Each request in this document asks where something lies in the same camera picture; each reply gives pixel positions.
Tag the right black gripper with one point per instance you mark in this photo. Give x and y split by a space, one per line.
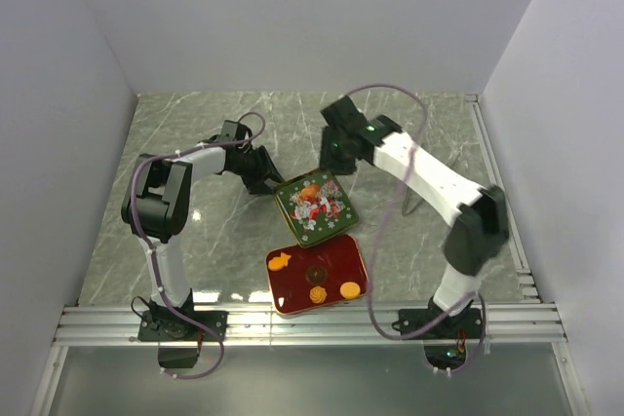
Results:
326 160

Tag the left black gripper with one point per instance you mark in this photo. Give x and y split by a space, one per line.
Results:
265 170

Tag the gold tin lid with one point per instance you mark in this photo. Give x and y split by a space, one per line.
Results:
315 207

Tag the red lacquer tray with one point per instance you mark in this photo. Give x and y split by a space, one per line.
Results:
329 264

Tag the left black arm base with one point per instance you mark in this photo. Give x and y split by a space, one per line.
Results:
180 342

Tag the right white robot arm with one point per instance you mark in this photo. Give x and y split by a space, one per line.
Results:
476 216

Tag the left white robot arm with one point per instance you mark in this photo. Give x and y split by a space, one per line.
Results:
157 204

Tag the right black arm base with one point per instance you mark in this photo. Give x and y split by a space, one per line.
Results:
450 345

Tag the upper orange fish cookie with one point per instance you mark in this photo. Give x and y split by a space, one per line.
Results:
278 262

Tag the lower swirl cookie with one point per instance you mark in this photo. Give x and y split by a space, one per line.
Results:
318 294

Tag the lower round orange cookie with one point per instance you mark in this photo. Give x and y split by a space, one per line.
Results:
350 290

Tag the aluminium front rail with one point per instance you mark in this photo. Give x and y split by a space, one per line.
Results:
258 324

